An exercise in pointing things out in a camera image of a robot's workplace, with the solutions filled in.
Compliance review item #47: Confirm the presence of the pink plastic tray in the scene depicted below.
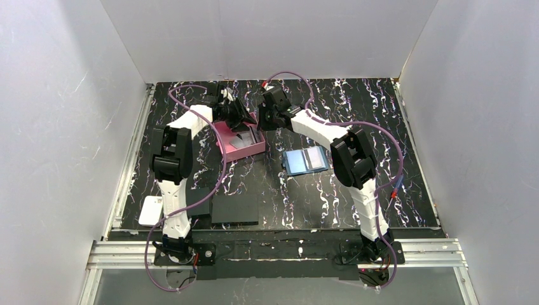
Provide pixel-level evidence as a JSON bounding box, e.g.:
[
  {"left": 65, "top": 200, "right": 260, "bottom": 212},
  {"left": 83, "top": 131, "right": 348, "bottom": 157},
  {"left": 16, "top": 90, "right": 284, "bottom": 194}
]
[{"left": 213, "top": 118, "right": 266, "bottom": 163}]

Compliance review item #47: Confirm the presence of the blue leather card holder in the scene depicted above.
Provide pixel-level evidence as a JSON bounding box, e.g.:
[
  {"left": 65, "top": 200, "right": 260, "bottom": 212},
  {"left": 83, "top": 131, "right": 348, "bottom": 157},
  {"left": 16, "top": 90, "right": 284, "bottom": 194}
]
[{"left": 282, "top": 146, "right": 329, "bottom": 176}]

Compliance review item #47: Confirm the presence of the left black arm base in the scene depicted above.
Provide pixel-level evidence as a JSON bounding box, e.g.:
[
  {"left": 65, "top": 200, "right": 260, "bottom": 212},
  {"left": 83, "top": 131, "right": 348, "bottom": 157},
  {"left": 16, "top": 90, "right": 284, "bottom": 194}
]
[{"left": 149, "top": 241, "right": 216, "bottom": 266}]

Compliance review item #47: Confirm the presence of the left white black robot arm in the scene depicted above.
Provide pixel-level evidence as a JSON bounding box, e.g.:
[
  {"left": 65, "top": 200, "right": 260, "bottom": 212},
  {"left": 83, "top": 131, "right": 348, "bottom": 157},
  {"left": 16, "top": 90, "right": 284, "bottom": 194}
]
[{"left": 150, "top": 83, "right": 256, "bottom": 259}]

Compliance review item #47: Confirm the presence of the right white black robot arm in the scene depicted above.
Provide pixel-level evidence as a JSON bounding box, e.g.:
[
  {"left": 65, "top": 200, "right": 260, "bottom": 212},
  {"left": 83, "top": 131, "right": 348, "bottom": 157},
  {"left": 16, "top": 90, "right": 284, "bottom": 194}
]
[{"left": 258, "top": 84, "right": 393, "bottom": 259}]

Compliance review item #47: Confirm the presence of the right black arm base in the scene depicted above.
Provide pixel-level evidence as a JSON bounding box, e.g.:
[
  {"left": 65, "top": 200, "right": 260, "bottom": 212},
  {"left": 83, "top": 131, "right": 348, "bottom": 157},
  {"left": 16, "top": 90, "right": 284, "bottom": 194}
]
[{"left": 334, "top": 241, "right": 406, "bottom": 266}]

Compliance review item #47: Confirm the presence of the small black flat plate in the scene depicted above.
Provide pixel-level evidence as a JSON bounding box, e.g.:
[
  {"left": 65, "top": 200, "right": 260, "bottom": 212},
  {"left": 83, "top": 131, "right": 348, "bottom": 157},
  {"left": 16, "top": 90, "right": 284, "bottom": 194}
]
[{"left": 186, "top": 187, "right": 212, "bottom": 217}]

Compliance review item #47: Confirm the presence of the large black flat plate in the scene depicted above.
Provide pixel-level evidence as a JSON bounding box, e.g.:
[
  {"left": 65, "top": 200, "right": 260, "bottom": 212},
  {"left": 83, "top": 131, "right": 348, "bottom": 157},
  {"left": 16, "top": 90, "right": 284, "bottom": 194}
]
[{"left": 211, "top": 194, "right": 259, "bottom": 226}]

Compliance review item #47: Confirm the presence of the white rectangular device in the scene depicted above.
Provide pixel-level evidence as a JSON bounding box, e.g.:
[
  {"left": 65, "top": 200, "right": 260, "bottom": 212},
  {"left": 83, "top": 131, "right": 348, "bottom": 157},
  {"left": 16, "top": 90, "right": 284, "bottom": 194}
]
[{"left": 138, "top": 196, "right": 163, "bottom": 227}]

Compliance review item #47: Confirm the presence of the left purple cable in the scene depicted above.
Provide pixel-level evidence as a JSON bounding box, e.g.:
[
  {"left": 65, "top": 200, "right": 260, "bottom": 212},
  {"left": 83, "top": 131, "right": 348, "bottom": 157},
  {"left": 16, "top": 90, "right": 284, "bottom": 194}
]
[{"left": 144, "top": 85, "right": 228, "bottom": 292}]

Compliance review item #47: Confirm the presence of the purple cable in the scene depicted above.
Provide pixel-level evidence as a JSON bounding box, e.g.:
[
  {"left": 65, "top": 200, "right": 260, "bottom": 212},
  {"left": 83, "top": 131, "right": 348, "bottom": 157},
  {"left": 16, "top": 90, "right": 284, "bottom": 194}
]
[
  {"left": 261, "top": 71, "right": 405, "bottom": 290},
  {"left": 144, "top": 85, "right": 228, "bottom": 292}
]

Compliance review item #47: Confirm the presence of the aluminium left side rail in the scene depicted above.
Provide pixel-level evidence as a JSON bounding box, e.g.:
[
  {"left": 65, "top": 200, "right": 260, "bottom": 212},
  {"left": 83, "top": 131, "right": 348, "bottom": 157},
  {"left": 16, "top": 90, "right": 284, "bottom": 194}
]
[{"left": 100, "top": 83, "right": 155, "bottom": 241}]

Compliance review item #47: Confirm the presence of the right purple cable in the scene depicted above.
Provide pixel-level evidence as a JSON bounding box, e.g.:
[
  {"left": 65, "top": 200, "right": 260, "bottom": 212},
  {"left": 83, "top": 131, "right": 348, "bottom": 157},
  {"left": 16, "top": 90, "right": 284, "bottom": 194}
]
[{"left": 261, "top": 71, "right": 405, "bottom": 290}]

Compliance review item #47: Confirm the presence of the aluminium front rail frame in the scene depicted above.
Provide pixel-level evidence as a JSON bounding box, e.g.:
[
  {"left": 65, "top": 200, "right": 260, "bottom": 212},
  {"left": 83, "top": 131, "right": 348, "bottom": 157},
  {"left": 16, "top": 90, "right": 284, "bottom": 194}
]
[{"left": 79, "top": 237, "right": 478, "bottom": 304}]

